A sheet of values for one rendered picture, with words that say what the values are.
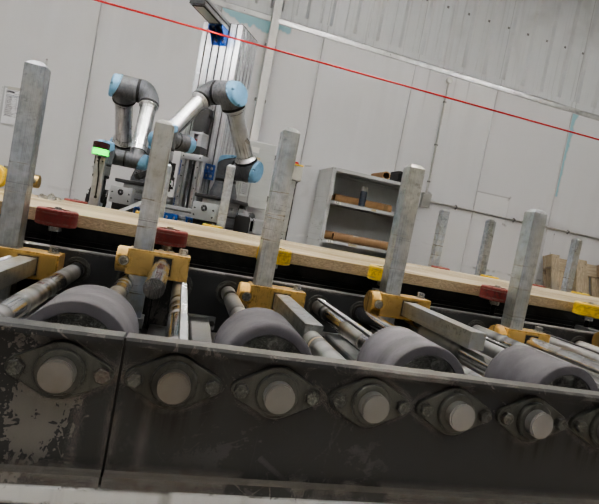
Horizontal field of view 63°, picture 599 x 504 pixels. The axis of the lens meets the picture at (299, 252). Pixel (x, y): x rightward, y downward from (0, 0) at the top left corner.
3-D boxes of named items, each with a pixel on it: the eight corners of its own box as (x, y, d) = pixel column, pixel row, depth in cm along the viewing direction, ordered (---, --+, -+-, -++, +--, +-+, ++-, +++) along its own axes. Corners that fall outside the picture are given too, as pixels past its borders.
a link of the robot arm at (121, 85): (135, 167, 279) (138, 88, 237) (107, 162, 276) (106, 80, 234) (139, 153, 287) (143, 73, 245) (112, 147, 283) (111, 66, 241)
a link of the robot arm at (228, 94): (245, 173, 272) (221, 75, 239) (268, 177, 265) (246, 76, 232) (233, 184, 264) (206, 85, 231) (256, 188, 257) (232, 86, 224)
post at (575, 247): (551, 330, 250) (571, 237, 247) (557, 331, 250) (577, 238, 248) (556, 332, 246) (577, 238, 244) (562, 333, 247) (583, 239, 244)
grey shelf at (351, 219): (289, 321, 495) (319, 169, 487) (371, 332, 519) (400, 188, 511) (301, 333, 452) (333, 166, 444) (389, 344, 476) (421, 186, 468)
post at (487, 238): (465, 316, 238) (486, 219, 235) (471, 317, 238) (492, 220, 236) (469, 318, 234) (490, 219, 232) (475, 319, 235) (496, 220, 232)
